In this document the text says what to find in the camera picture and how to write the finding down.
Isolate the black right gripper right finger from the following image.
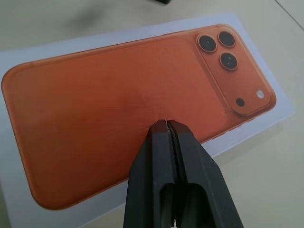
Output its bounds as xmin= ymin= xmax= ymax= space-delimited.
xmin=167 ymin=120 xmax=244 ymax=228

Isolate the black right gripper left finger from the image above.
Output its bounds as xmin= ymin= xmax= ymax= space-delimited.
xmin=123 ymin=119 xmax=179 ymax=228

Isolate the white box lid phone print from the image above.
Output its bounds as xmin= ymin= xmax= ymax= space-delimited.
xmin=0 ymin=11 xmax=296 ymax=228

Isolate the small black object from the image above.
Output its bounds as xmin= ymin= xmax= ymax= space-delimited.
xmin=148 ymin=0 xmax=172 ymax=6

